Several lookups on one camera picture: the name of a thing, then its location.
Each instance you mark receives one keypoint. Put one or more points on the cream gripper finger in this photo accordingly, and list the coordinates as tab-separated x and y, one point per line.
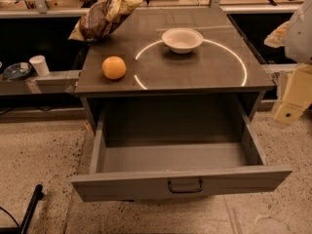
296	96
276	38

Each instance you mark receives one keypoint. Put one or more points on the grey top drawer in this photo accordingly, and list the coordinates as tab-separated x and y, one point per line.
171	147

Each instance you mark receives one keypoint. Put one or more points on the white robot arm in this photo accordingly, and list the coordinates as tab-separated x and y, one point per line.
295	36

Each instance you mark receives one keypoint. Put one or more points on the grey drawer cabinet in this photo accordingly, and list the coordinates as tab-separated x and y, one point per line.
223	63

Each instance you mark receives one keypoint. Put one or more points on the white bowl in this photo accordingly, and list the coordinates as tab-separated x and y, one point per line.
182	40

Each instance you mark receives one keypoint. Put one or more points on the orange fruit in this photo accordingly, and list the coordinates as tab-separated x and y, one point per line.
113	68

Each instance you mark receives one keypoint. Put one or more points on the brown and yellow chip bag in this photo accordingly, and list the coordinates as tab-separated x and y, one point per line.
103	19

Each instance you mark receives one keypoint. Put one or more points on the white paper cup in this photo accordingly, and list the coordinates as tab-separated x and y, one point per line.
40	65

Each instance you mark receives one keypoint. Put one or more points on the dark round plate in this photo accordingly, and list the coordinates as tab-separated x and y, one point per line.
17	71

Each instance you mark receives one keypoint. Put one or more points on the black metal bar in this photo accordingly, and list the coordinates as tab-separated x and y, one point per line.
21	228

